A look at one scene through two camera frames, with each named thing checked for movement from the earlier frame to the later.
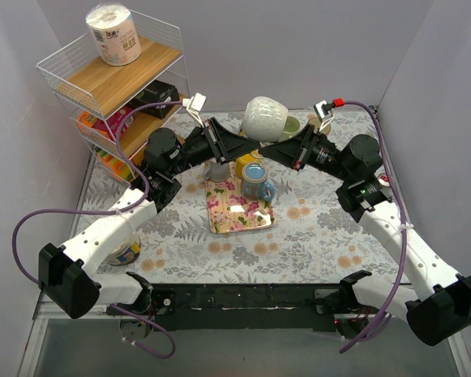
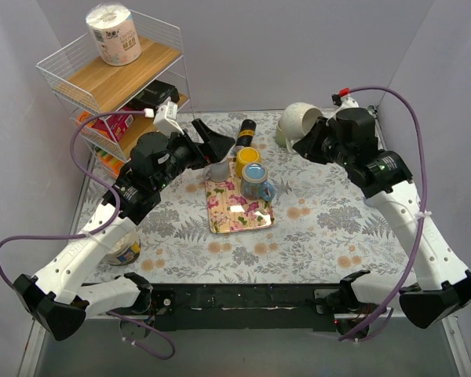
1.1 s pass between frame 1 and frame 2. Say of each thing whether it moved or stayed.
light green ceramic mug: moved
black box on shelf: stayed
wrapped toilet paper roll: stayed
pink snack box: stayed
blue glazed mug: stayed
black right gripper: moved
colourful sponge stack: stayed
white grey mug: moved
